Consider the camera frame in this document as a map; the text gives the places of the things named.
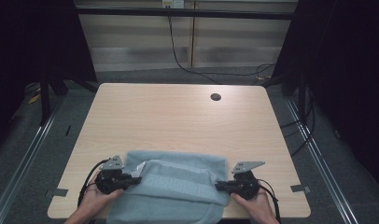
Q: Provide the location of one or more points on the black metal stand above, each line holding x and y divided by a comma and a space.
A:
301, 99
45, 102

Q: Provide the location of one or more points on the person's right hand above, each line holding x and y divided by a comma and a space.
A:
257, 207

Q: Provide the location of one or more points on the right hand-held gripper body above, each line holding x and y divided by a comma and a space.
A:
245, 186

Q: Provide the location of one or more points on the metal floor rail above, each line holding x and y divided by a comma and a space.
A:
321, 161
25, 158

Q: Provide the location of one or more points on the grey tape strip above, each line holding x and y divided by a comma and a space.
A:
300, 188
60, 192

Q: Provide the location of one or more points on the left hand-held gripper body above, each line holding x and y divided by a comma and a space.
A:
111, 182

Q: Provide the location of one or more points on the black horizontal bar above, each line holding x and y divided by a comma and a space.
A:
184, 13

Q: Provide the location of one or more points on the light blue towel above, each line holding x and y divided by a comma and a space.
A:
178, 193

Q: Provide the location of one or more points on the white wall power outlet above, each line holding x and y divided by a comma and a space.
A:
173, 3

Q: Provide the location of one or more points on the black curtain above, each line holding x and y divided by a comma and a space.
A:
29, 56
349, 77

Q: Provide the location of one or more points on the yellow floor object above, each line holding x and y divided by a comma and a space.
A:
34, 99

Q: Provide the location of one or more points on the person's left hand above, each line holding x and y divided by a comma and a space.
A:
95, 203

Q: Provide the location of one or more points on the small black floor strip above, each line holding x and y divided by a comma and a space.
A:
68, 130

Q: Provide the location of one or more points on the dark round table grommet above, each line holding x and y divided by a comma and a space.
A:
215, 96

